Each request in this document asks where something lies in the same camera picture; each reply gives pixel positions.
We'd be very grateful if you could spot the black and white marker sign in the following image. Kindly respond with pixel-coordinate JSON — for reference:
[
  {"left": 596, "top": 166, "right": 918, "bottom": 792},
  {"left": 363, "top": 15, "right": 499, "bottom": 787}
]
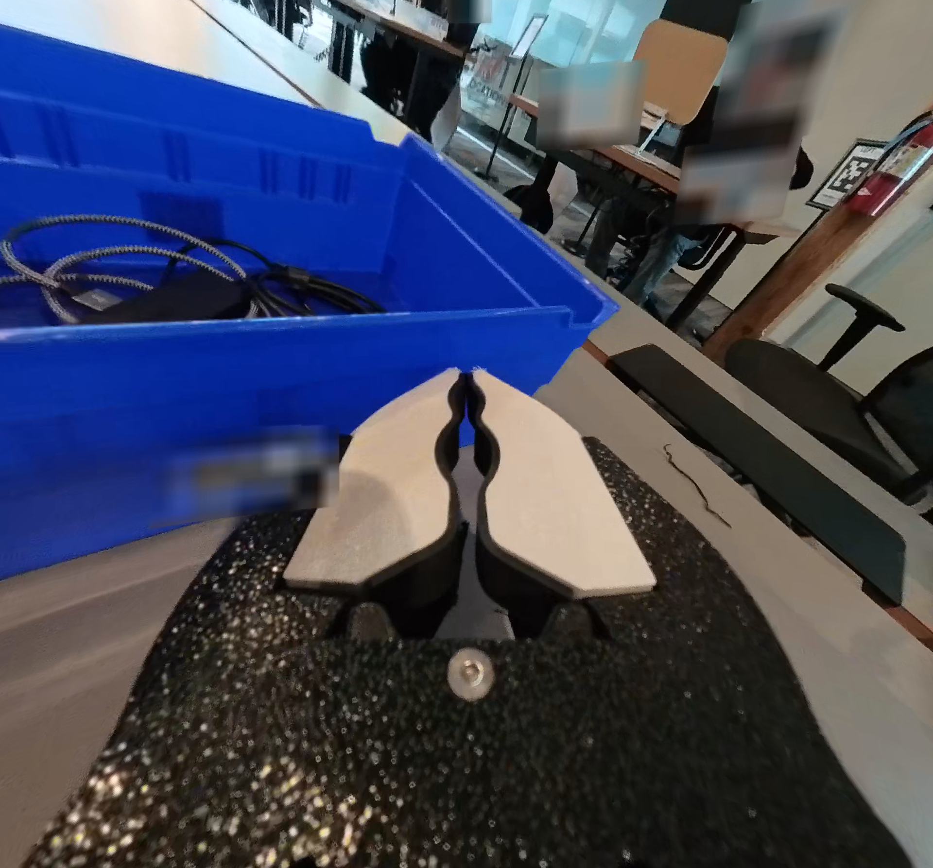
[{"left": 805, "top": 139, "right": 889, "bottom": 211}]

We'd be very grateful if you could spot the grey usb hub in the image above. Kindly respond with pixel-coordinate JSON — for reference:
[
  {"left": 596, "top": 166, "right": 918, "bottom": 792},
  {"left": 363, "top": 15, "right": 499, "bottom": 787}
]
[{"left": 69, "top": 276, "right": 252, "bottom": 324}]

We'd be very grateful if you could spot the black mesh office chair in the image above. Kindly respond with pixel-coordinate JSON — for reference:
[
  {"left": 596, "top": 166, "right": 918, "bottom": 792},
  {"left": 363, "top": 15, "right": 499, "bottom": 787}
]
[{"left": 725, "top": 284, "right": 933, "bottom": 508}]

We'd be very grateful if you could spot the black thread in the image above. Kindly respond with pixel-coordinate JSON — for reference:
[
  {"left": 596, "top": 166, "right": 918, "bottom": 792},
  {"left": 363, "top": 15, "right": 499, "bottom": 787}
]
[{"left": 662, "top": 443, "right": 732, "bottom": 528}]

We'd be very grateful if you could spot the long wooden office desk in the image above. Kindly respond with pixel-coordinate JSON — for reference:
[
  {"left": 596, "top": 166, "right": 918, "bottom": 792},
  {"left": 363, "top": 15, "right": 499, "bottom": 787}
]
[{"left": 241, "top": 0, "right": 467, "bottom": 75}]

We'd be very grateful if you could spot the black sign stand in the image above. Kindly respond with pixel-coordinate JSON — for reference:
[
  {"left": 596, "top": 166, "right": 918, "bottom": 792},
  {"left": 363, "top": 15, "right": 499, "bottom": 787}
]
[{"left": 484, "top": 12, "right": 549, "bottom": 177}]

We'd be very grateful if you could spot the grey braided cable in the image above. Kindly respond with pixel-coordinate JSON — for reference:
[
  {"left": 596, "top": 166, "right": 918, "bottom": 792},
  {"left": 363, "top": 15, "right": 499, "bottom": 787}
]
[{"left": 0, "top": 218, "right": 252, "bottom": 324}]

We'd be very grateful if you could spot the blue plastic bin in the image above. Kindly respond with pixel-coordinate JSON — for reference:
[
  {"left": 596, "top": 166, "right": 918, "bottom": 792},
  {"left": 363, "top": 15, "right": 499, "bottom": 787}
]
[{"left": 0, "top": 23, "right": 622, "bottom": 581}]

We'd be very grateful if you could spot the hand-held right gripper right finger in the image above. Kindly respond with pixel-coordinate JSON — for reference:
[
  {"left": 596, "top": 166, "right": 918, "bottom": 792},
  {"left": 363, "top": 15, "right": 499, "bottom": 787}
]
[{"left": 468, "top": 369, "right": 657, "bottom": 642}]

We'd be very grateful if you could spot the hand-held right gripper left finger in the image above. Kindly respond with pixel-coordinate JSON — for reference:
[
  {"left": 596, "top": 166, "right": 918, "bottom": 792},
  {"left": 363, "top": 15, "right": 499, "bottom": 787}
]
[{"left": 281, "top": 369, "right": 469, "bottom": 627}]

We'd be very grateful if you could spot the red fire extinguisher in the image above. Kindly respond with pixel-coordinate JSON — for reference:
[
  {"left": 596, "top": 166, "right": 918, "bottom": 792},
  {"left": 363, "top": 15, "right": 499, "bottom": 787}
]
[{"left": 846, "top": 114, "right": 933, "bottom": 217}]

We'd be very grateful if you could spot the wooden post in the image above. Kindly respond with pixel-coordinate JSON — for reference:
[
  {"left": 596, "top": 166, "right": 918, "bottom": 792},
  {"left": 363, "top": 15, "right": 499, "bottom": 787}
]
[{"left": 703, "top": 183, "right": 883, "bottom": 366}]

